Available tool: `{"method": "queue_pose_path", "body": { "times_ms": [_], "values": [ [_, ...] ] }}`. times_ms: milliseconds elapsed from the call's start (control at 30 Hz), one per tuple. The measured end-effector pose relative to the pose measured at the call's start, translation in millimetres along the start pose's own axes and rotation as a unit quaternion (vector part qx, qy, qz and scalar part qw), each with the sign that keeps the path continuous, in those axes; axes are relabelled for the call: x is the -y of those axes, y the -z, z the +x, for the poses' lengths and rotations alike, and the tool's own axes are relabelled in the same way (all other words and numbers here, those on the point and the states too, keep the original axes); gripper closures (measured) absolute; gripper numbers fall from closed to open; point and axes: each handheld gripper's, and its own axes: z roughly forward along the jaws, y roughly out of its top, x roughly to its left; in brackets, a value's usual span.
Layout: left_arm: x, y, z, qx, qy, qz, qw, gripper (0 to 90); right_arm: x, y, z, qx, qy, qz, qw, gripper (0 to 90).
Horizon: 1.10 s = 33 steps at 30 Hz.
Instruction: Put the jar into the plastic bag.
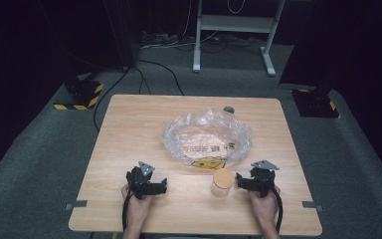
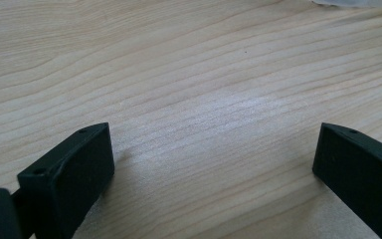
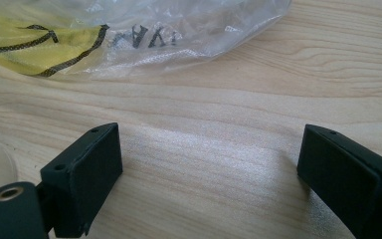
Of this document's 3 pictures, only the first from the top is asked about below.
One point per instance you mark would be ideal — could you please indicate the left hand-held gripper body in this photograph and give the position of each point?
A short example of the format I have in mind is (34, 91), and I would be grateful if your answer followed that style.
(141, 182)

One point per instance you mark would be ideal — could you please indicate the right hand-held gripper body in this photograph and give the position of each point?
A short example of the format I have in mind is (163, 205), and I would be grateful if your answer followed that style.
(262, 181)

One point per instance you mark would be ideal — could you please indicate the person's left hand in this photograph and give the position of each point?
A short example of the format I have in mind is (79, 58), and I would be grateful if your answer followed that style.
(138, 207)

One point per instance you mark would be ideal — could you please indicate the person's right hand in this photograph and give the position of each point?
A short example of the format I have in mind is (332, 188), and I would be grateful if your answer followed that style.
(263, 207)

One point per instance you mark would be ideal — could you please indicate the glass jar with wooden lid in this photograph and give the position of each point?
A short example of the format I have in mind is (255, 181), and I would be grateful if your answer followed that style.
(223, 182)

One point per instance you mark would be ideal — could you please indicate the clear crumpled plastic bag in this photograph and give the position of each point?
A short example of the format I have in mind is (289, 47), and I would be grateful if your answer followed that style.
(207, 139)

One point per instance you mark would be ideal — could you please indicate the small grey round cap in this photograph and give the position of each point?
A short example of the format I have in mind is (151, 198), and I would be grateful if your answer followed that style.
(229, 110)

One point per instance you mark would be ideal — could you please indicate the yellow-black striped stand base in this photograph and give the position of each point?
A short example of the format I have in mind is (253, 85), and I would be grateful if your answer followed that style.
(83, 96)
(315, 103)

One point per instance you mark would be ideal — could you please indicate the white metal stand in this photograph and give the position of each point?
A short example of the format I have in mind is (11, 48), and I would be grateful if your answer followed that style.
(233, 24)

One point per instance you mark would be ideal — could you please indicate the grey table edge bracket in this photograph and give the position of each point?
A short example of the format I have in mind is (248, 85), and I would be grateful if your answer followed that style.
(312, 205)
(76, 204)

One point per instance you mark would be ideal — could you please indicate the dark upright post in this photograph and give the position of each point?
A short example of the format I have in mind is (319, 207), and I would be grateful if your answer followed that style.
(121, 33)

